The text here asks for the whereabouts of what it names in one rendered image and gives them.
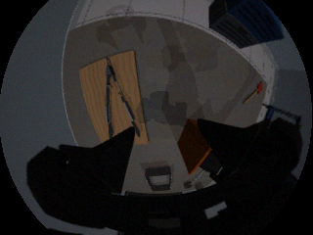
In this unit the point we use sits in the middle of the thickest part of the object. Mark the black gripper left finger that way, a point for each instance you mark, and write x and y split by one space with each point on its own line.
108 161

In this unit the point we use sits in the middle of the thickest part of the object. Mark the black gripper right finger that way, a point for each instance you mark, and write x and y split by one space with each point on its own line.
230 143

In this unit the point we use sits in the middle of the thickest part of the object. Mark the dark grey saucepan with long handle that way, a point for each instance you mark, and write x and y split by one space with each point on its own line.
189 184

